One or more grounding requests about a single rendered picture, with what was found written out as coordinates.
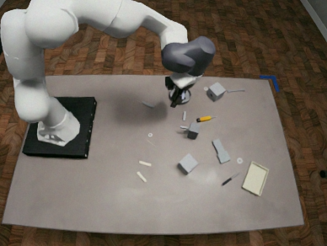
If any cream shallow tray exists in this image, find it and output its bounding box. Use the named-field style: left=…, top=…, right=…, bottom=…
left=241, top=161, right=269, bottom=196

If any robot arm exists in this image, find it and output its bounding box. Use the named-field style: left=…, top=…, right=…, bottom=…
left=1, top=0, right=216, bottom=147

